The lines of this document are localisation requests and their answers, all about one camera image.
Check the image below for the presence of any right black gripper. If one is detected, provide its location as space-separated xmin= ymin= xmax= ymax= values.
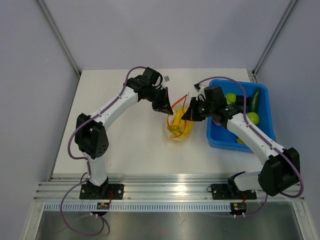
xmin=182 ymin=97 xmax=215 ymax=122

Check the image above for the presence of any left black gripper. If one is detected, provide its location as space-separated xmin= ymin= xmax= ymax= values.
xmin=145 ymin=86 xmax=173 ymax=115

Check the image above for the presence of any yellow banana bunch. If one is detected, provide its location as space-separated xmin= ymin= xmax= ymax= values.
xmin=165 ymin=106 xmax=194 ymax=142

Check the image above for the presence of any clear zip top bag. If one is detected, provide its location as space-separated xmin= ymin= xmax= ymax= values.
xmin=164 ymin=92 xmax=194 ymax=142

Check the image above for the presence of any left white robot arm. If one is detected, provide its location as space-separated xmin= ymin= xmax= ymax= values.
xmin=70 ymin=67 xmax=174 ymax=201

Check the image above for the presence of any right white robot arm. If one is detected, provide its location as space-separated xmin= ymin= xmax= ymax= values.
xmin=182 ymin=85 xmax=303 ymax=198

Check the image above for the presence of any pink peach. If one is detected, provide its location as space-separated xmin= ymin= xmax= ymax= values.
xmin=212 ymin=120 xmax=221 ymax=127

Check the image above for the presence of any blue plastic bin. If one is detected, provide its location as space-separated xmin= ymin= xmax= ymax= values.
xmin=206 ymin=78 xmax=276 ymax=153

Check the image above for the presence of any green apple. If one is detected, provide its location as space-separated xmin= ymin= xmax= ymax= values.
xmin=224 ymin=92 xmax=237 ymax=105

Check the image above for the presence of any dark purple fruit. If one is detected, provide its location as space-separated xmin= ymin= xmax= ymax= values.
xmin=235 ymin=95 xmax=252 ymax=106

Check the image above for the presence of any yellow green starfruit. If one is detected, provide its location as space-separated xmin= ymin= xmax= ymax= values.
xmin=236 ymin=138 xmax=245 ymax=145

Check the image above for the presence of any green cucumber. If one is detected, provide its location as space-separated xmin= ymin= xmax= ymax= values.
xmin=250 ymin=88 xmax=262 ymax=113

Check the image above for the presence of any right small circuit board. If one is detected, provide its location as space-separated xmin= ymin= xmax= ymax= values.
xmin=230 ymin=202 xmax=247 ymax=215

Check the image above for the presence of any small circuit board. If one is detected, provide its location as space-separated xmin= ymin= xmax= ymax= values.
xmin=96 ymin=202 xmax=110 ymax=210
xmin=230 ymin=202 xmax=247 ymax=215

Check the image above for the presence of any left small circuit board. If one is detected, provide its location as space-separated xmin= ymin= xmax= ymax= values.
xmin=96 ymin=202 xmax=110 ymax=210

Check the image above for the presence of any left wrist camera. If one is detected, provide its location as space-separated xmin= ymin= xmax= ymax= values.
xmin=163 ymin=75 xmax=170 ymax=83

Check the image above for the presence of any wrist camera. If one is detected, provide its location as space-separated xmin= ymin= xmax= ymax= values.
xmin=193 ymin=83 xmax=201 ymax=92
xmin=163 ymin=75 xmax=170 ymax=83

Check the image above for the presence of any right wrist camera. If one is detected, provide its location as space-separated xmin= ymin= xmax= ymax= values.
xmin=193 ymin=83 xmax=201 ymax=92

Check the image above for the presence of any aluminium mounting rail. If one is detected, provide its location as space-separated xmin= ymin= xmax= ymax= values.
xmin=33 ymin=173 xmax=306 ymax=203

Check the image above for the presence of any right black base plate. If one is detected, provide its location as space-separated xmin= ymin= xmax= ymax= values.
xmin=206 ymin=183 xmax=257 ymax=200

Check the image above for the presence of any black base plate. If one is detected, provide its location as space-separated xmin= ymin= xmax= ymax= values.
xmin=206 ymin=183 xmax=257 ymax=200
xmin=79 ymin=182 xmax=124 ymax=200

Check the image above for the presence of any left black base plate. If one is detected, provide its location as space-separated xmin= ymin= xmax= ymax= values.
xmin=79 ymin=182 xmax=124 ymax=200

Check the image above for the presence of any left aluminium frame post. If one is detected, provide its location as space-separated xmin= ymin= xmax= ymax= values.
xmin=35 ymin=0 xmax=82 ymax=80

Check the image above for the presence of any aluminium frame post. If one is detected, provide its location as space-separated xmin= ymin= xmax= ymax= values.
xmin=248 ymin=0 xmax=300 ymax=83
xmin=35 ymin=0 xmax=82 ymax=80

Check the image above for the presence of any white slotted cable duct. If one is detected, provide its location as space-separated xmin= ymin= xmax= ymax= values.
xmin=44 ymin=201 xmax=231 ymax=213

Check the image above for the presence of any right aluminium frame post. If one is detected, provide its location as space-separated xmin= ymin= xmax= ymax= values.
xmin=248 ymin=0 xmax=300 ymax=83

